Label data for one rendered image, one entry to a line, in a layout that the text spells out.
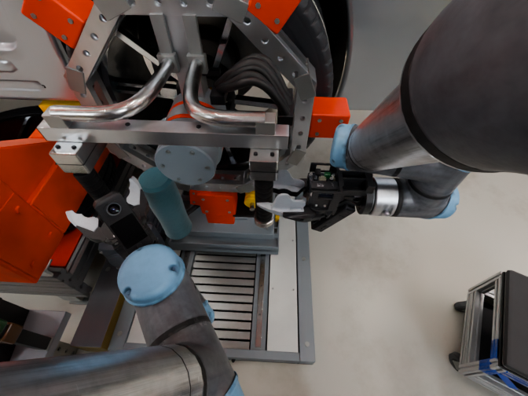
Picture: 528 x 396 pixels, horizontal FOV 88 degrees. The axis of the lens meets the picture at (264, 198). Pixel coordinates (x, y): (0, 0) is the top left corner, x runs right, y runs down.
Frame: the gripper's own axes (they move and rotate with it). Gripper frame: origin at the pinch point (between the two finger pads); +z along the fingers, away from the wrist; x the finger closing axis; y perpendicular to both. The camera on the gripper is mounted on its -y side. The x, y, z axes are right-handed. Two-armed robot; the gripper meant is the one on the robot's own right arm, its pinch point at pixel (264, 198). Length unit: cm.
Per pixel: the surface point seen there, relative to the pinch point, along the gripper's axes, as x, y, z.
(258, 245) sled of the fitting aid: -23, -66, 4
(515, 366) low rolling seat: 20, -49, -75
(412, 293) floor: -11, -83, -68
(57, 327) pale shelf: 20, -38, 56
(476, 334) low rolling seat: 8, -68, -80
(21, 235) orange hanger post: 2, -18, 62
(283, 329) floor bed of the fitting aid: 9, -75, -8
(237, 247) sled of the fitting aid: -22, -69, 13
